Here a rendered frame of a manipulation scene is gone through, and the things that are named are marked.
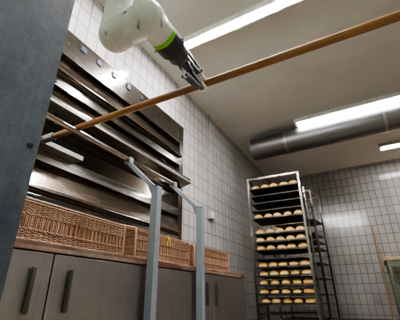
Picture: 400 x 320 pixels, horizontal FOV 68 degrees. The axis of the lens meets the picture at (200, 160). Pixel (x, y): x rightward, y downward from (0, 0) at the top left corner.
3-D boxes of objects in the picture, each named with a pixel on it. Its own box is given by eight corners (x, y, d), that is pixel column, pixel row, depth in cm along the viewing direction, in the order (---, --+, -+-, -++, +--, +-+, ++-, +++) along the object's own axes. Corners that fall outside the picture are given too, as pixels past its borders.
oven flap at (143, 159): (2, 70, 143) (-23, 91, 150) (191, 183, 286) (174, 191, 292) (3, 67, 145) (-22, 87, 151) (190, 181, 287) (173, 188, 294)
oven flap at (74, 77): (2, 36, 162) (4, 17, 173) (179, 158, 304) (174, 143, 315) (8, 31, 161) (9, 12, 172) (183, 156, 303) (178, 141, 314)
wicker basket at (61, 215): (-68, 250, 116) (-44, 183, 128) (54, 263, 162) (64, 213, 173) (11, 239, 96) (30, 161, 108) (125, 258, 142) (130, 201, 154)
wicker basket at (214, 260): (136, 271, 213) (139, 232, 225) (178, 275, 258) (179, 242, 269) (195, 268, 192) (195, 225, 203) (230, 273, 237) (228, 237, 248)
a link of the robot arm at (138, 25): (149, 9, 82) (152, -17, 86) (115, 28, 87) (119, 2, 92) (177, 44, 93) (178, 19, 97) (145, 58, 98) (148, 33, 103)
